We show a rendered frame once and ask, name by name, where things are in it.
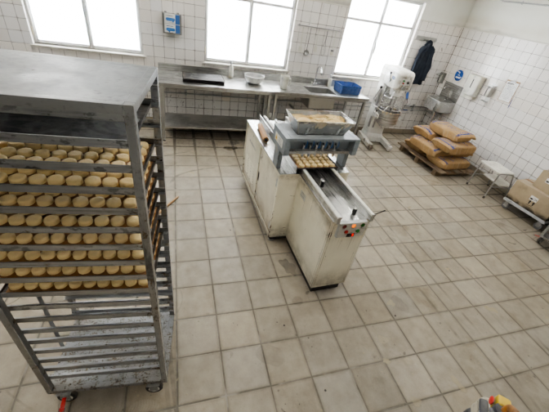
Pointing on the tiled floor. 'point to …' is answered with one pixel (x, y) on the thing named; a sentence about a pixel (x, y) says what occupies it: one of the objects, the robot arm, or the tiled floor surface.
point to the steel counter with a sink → (168, 73)
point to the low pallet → (433, 163)
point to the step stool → (495, 175)
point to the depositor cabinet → (271, 181)
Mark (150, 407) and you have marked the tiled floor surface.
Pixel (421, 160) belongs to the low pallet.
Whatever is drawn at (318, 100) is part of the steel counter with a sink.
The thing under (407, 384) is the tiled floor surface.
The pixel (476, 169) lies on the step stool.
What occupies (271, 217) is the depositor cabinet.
